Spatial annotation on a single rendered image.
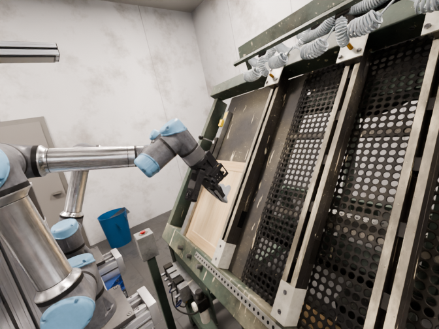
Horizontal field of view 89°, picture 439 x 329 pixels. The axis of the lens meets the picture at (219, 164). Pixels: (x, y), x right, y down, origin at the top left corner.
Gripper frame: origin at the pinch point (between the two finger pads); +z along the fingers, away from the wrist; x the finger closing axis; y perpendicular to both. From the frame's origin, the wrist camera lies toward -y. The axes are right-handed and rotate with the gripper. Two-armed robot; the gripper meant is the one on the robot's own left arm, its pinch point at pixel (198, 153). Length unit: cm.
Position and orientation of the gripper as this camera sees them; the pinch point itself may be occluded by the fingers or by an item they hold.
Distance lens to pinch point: 161.6
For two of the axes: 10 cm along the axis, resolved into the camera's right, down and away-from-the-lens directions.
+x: -1.3, 9.0, -4.2
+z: 7.8, 3.6, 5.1
